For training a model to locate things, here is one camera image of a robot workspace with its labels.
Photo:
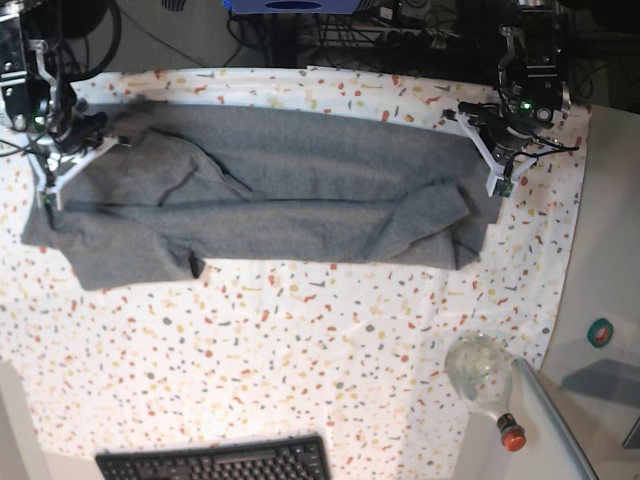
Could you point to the clear glass bottle orange cap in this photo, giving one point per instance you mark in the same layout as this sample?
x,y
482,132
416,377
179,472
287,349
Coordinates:
x,y
480,372

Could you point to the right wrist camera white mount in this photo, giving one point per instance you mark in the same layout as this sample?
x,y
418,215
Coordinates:
x,y
53,171

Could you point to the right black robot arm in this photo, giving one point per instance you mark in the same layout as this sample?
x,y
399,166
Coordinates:
x,y
37,95

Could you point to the blue box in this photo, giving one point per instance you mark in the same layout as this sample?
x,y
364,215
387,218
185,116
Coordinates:
x,y
342,7

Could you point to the black keyboard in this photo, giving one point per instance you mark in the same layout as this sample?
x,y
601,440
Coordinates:
x,y
293,458

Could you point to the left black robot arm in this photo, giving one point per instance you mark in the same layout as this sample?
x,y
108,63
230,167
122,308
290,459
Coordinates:
x,y
522,40

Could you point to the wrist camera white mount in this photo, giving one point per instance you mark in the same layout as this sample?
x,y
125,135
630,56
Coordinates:
x,y
506,167
53,171

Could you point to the terrazzo pattern tablecloth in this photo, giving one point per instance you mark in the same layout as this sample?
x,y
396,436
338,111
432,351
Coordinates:
x,y
255,350

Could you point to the black power strip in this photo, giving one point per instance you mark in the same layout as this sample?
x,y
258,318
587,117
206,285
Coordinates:
x,y
423,38

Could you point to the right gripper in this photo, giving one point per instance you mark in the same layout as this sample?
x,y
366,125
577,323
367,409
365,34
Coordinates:
x,y
72,132

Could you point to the green tape roll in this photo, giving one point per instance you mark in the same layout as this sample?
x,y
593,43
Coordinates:
x,y
600,333

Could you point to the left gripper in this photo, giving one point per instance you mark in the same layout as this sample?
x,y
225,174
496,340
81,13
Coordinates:
x,y
511,123

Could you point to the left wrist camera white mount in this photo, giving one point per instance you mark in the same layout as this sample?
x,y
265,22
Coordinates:
x,y
506,167

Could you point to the grey t-shirt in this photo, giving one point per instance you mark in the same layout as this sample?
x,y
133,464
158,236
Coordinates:
x,y
198,182

